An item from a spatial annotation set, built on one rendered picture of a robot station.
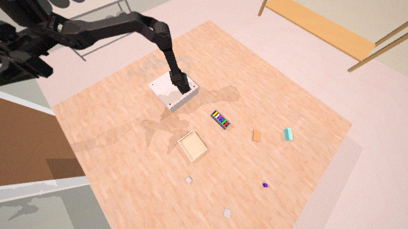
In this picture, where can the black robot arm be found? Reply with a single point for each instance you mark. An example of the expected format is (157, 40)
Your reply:
(80, 35)

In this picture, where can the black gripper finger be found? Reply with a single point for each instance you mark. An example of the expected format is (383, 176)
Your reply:
(11, 71)

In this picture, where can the orange flat block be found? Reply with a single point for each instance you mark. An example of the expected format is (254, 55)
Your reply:
(256, 135)

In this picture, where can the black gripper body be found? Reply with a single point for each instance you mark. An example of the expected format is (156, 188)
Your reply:
(28, 55)

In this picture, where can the teal rectangular block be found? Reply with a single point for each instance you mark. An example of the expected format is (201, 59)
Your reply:
(288, 135)

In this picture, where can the beige shallow tray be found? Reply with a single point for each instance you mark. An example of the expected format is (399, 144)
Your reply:
(192, 145)

